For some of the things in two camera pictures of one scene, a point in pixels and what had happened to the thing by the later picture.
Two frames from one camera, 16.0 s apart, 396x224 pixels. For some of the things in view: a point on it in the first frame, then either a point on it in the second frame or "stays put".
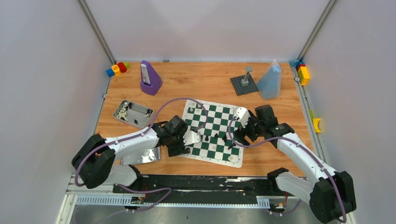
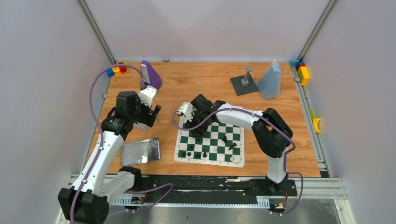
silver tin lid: [152, 154] stays put
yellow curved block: [315, 121] stays put
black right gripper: [240, 134] → [200, 131]
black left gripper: [178, 148] → [148, 114]
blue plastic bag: [269, 84] stays put
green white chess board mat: [217, 125] stays put
